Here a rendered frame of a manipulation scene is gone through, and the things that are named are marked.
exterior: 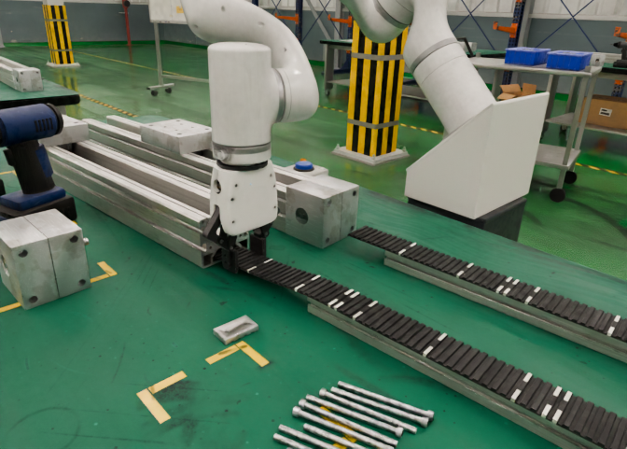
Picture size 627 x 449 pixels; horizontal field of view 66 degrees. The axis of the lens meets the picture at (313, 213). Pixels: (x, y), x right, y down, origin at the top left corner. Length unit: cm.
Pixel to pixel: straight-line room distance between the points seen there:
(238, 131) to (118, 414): 37
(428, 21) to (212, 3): 56
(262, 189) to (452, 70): 56
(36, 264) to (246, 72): 38
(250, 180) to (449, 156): 49
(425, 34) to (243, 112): 59
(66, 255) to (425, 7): 86
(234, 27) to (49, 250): 41
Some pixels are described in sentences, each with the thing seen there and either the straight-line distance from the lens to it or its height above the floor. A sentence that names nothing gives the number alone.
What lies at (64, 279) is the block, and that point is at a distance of 77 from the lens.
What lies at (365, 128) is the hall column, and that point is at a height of 27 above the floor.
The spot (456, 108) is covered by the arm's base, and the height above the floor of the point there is 98.
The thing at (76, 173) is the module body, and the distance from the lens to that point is 112.
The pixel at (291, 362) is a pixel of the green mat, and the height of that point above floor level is 78.
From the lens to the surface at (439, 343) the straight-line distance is 60.
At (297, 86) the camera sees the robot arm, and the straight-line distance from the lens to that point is 69.
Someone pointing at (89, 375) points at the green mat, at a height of 78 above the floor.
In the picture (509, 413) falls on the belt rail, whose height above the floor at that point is 79.
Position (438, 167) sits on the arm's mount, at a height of 87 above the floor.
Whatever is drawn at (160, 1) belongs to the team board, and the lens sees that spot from 715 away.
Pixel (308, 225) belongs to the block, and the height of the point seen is 81.
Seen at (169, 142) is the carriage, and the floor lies 89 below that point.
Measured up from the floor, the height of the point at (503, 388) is 81.
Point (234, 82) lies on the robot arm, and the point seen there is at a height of 108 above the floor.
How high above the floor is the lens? 117
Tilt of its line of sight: 23 degrees down
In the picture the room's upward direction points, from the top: 2 degrees clockwise
